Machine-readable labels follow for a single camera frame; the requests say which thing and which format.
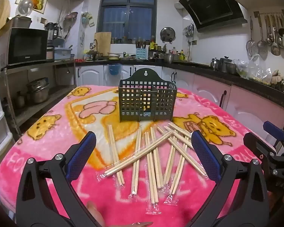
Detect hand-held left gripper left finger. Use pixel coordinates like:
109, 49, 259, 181
16, 131, 102, 227

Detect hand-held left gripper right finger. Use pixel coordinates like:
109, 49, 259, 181
190, 130, 269, 227

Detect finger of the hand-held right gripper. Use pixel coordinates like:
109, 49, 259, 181
263, 120, 284, 147
243, 132, 278, 158

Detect bunch of chopsticks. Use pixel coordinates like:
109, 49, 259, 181
97, 122, 207, 214

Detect dark green utensil holder basket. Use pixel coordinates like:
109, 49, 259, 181
118, 68, 178, 123

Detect person's left hand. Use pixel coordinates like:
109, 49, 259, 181
86, 201, 106, 227

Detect pink printed blanket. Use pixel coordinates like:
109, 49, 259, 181
0, 84, 275, 227

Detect clear plastic bag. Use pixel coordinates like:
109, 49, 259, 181
234, 54, 274, 84

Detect metal shelf rack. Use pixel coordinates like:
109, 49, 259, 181
0, 60, 77, 133

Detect stacked steel pots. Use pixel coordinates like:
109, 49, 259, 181
27, 78, 50, 104

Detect metal slotted ladle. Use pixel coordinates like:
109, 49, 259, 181
257, 13, 268, 59

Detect steel kettles on counter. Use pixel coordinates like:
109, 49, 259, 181
219, 56, 236, 73

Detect white kitchen cabinet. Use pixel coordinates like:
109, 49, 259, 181
75, 64, 196, 93

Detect metal spoon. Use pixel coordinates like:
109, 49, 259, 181
265, 14, 274, 45

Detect blue hanging bin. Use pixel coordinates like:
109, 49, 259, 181
108, 64, 122, 75

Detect steel cooking pot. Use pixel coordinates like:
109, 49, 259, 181
163, 53, 178, 64

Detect blue plastic box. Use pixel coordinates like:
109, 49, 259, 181
54, 47, 73, 61

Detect wooden cutting board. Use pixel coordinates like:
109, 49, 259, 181
94, 32, 112, 55

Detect light blue knife holder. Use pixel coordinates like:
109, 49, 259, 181
136, 48, 149, 60

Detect row of spice jars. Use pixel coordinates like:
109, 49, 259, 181
111, 37, 154, 44

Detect black microwave oven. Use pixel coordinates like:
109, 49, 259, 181
7, 28, 49, 65

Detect hanging kitchen tools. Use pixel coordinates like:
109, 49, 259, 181
185, 24, 195, 38

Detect steel pot lid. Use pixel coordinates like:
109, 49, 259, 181
160, 27, 176, 43

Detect blender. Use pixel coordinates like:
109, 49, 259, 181
44, 22, 59, 44

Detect hanging packets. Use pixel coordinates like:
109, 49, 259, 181
82, 12, 95, 27

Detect hanging metal bowl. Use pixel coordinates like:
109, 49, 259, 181
64, 12, 78, 29

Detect black range hood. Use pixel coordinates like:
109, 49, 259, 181
179, 0, 248, 32

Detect dark kitchen window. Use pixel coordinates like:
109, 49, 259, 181
98, 0, 157, 44

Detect grey pot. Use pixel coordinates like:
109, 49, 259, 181
12, 16, 32, 28

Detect clear glass pot lid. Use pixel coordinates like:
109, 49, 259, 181
18, 0, 35, 17

